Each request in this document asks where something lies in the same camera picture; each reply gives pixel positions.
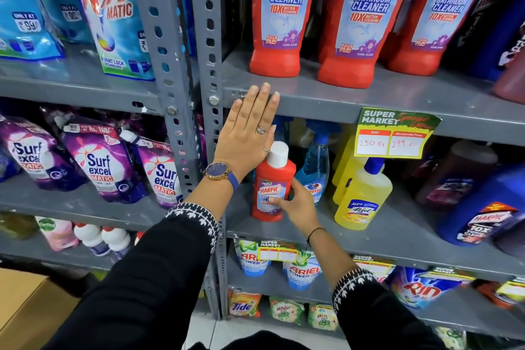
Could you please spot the person's right hand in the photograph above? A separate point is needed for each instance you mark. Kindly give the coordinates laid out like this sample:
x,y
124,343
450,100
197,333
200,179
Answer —
x,y
301,210

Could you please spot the person's left hand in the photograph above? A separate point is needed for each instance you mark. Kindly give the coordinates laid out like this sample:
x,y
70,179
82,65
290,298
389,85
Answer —
x,y
240,145

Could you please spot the person's left middle finger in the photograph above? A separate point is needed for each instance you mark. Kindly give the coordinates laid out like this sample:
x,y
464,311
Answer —
x,y
260,101

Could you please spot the person's left thumb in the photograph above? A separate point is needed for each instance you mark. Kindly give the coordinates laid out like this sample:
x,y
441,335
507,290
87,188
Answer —
x,y
266,148

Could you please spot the person's left little finger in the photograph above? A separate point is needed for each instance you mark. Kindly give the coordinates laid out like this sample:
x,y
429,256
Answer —
x,y
232,114

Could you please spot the person's right thumb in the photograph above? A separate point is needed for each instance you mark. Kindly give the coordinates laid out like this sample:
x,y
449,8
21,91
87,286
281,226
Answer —
x,y
280,202

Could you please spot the small red white-capped cleaner bottle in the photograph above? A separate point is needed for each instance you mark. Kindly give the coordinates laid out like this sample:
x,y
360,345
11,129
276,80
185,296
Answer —
x,y
272,181

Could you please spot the person's right forearm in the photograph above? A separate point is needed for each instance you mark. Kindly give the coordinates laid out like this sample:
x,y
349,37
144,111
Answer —
x,y
361,300

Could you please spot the person's left forearm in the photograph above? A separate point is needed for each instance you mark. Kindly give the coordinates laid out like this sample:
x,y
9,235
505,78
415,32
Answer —
x,y
156,280

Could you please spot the small green yellow price tag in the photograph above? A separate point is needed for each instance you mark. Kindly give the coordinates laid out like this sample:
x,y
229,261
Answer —
x,y
451,274
279,252
375,265
512,290

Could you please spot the blue glass cleaner spray bottle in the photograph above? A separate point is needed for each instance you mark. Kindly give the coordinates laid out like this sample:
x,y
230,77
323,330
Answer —
x,y
315,165

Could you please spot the blue gold wristwatch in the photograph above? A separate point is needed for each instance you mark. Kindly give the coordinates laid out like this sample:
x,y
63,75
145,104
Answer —
x,y
218,170

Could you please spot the white green detergent pouch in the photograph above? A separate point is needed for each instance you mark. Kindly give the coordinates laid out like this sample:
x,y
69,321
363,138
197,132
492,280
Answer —
x,y
250,261
301,276

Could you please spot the yellow blue-capped floor cleaner bottle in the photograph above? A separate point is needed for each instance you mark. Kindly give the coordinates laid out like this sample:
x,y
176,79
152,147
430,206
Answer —
x,y
363,198

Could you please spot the large red bathroom cleaner bottle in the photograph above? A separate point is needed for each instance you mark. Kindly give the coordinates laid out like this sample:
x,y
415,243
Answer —
x,y
283,13
361,22
439,13

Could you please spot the purple liquid detergent pouch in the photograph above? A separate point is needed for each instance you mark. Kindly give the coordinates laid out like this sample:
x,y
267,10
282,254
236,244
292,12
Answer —
x,y
162,177
37,157
102,165

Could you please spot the orange yellow detergent packet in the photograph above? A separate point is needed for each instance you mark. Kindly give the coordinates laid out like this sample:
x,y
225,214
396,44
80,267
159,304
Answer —
x,y
244,304

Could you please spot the green detergent packet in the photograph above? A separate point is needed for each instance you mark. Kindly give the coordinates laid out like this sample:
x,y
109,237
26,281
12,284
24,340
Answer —
x,y
286,311
323,317

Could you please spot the green yellow handwritten price tag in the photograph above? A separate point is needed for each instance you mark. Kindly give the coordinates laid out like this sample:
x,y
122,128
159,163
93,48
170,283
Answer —
x,y
393,132

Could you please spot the grey slotted metal shelf rack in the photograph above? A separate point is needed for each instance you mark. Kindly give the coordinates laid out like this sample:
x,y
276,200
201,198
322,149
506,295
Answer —
x,y
82,206
389,99

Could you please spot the person's black garment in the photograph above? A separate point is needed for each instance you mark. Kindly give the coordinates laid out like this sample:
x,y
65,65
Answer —
x,y
258,341

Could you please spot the blue liquid detergent pouch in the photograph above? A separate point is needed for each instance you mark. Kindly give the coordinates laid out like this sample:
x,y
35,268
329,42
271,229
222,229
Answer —
x,y
115,13

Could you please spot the blue red detergent powder pouch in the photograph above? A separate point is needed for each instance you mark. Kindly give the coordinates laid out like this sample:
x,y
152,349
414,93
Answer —
x,y
422,290

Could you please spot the white plastic bottle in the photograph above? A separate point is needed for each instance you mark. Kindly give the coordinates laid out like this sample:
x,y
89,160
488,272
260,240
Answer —
x,y
91,237
117,241

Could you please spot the brown cleaner bottle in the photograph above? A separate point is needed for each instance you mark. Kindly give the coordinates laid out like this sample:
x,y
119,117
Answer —
x,y
455,177

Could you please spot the blue toilet cleaner bottle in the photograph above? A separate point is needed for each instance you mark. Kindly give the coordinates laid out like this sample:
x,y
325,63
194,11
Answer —
x,y
480,214

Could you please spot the pink refill pouch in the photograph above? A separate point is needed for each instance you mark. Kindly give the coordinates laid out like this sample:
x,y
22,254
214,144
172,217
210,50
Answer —
x,y
57,233

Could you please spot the orange detergent pouch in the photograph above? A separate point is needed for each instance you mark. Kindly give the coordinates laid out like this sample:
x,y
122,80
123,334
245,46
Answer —
x,y
488,292

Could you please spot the black toilet cleaner bottle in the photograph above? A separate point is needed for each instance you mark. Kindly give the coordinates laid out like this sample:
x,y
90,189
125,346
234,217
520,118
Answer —
x,y
488,26

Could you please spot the yellowish liquid bottle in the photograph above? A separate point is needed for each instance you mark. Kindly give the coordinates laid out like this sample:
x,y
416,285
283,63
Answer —
x,y
16,224

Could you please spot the maroon cleaner bottle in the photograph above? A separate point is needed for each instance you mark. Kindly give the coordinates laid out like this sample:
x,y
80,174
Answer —
x,y
512,79

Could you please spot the brown cardboard box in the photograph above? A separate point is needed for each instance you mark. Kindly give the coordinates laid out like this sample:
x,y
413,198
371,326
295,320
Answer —
x,y
28,308

